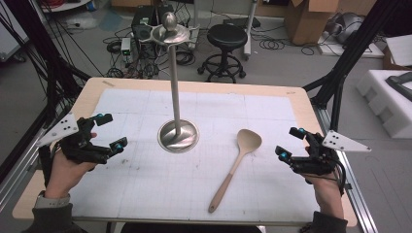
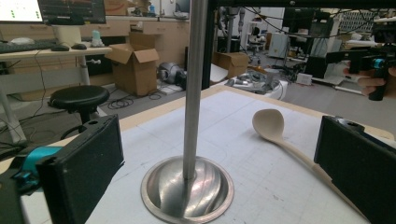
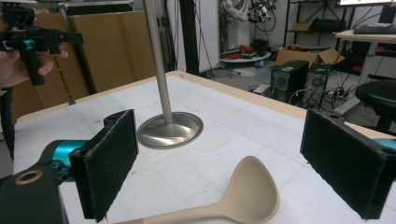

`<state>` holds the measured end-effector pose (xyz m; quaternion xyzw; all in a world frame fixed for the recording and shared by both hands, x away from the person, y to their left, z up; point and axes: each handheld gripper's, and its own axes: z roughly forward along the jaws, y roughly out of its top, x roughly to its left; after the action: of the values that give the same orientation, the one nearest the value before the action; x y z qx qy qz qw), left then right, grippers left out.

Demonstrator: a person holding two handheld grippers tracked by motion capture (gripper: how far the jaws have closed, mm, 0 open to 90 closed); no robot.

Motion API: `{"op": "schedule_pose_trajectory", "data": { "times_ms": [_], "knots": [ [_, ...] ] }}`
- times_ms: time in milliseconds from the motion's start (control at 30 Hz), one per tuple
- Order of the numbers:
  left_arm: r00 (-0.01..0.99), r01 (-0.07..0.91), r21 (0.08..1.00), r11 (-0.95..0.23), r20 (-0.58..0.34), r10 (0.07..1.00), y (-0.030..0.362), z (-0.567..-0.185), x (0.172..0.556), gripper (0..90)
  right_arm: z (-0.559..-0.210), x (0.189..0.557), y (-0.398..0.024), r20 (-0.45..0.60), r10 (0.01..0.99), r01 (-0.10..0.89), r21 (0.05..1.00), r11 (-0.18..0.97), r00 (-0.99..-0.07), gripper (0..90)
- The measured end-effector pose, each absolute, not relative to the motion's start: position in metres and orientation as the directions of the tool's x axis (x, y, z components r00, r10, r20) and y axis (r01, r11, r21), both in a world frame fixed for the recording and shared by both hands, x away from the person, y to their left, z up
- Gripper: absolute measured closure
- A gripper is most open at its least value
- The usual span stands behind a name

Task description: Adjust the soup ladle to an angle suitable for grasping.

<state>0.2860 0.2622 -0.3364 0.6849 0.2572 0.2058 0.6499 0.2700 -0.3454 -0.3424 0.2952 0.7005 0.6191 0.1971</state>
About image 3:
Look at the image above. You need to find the black metal frame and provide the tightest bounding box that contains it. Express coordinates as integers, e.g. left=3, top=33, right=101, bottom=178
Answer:
left=0, top=87, right=15, bottom=161

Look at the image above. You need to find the beige ladle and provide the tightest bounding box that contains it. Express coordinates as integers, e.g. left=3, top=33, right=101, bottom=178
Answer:
left=115, top=155, right=281, bottom=224

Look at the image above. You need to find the round white platform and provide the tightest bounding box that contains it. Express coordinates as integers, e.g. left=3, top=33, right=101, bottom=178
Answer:
left=219, top=50, right=273, bottom=65

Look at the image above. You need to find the white grid mat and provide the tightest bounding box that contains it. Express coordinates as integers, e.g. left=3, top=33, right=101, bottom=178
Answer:
left=13, top=74, right=396, bottom=224

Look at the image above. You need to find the large brown cardboard sheet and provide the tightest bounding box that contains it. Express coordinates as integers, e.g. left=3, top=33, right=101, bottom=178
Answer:
left=12, top=10, right=157, bottom=122

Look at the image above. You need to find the metal utensil stand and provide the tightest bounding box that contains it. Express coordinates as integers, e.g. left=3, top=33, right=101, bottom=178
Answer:
left=135, top=0, right=205, bottom=150

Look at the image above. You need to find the black computer tower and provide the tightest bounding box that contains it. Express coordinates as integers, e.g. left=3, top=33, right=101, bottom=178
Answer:
left=270, top=60, right=310, bottom=104

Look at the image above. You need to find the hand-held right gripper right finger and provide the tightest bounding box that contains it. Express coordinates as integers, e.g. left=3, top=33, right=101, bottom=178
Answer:
left=300, top=109, right=396, bottom=220

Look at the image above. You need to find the black metal shelf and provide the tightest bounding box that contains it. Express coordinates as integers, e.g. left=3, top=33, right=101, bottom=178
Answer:
left=283, top=0, right=347, bottom=48

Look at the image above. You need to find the grey computer tower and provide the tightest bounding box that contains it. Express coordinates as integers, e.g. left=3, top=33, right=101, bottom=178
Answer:
left=306, top=63, right=332, bottom=110

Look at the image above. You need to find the open cardboard box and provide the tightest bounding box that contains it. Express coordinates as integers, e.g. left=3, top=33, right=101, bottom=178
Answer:
left=275, top=45, right=346, bottom=68

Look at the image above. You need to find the white panel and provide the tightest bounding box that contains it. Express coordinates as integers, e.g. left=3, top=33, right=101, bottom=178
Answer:
left=184, top=0, right=220, bottom=74

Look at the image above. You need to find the black round stool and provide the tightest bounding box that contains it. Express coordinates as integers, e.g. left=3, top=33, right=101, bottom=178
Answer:
left=354, top=78, right=396, bottom=135

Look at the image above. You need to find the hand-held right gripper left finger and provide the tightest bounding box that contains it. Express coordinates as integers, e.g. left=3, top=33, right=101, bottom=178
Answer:
left=68, top=109, right=139, bottom=223

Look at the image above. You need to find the white desk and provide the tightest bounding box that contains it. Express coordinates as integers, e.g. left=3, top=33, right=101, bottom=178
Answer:
left=333, top=29, right=396, bottom=116

